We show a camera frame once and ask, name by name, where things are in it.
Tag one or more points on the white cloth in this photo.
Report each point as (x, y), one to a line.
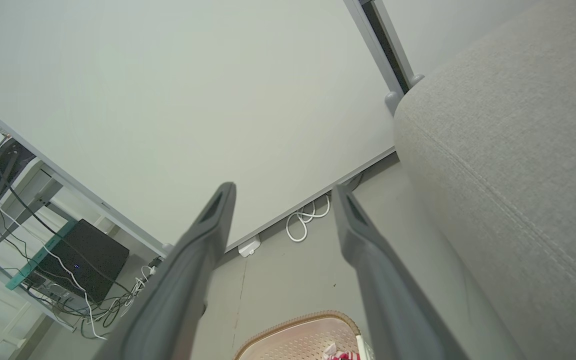
(329, 349)

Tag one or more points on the teal shelf board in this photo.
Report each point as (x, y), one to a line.
(28, 267)

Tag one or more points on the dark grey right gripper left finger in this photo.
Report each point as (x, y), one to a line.
(178, 290)

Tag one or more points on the white desk frame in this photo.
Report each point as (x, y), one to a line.
(38, 187)

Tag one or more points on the grey metal partition post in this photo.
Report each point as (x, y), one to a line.
(388, 55)

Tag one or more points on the beige perforated laundry basket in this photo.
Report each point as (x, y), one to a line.
(288, 345)

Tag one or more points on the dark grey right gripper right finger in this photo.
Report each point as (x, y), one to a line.
(383, 290)

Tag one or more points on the grey fabric sofa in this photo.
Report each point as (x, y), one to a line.
(518, 175)

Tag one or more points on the black computer box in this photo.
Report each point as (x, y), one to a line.
(88, 255)

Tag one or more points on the white wall plug adapter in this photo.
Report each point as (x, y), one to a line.
(249, 247)

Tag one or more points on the red cloth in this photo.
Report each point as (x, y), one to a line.
(344, 356)

